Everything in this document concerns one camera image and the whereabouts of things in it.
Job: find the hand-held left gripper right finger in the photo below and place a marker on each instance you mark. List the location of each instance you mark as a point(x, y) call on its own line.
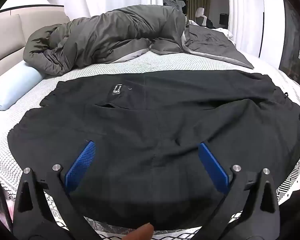
point(213, 170)

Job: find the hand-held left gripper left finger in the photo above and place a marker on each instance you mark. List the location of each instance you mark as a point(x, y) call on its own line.
point(80, 162)

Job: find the black pants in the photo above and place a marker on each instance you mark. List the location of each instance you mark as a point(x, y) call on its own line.
point(150, 120)

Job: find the person's left hand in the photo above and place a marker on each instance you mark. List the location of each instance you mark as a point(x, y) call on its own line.
point(140, 232)

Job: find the pink cloth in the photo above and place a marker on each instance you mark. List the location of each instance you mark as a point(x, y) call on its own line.
point(0, 217)

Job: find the light blue pillow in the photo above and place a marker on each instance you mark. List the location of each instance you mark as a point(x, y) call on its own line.
point(12, 87)

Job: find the white bed sheet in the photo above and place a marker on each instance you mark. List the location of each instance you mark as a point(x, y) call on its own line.
point(223, 33)

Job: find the white mesh bed mattress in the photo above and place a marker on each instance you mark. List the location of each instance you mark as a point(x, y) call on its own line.
point(165, 60)

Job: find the black monitor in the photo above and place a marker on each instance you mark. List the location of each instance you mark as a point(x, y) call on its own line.
point(223, 19)

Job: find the grey duvet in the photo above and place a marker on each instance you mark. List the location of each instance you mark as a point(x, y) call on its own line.
point(102, 35)

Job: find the dark cloth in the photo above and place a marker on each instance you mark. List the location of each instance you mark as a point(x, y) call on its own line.
point(210, 23)

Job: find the beige padded headboard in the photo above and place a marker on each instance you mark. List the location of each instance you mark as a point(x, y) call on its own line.
point(7, 37)

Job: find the white chair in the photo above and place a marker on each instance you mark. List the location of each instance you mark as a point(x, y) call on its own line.
point(200, 12)

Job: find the grey crumpled cloth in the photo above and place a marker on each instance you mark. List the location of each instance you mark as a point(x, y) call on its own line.
point(173, 2)

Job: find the dark framed wall picture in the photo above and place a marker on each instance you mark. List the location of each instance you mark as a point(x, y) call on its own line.
point(293, 42)

